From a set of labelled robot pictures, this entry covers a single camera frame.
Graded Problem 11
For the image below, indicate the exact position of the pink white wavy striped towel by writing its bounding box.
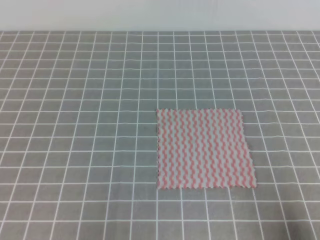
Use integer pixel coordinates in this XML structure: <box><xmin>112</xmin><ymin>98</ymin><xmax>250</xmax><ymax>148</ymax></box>
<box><xmin>156</xmin><ymin>108</ymin><xmax>257</xmax><ymax>189</ymax></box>

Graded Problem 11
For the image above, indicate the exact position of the grey grid tablecloth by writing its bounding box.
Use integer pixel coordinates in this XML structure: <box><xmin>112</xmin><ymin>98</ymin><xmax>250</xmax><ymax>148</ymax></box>
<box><xmin>0</xmin><ymin>31</ymin><xmax>320</xmax><ymax>240</ymax></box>

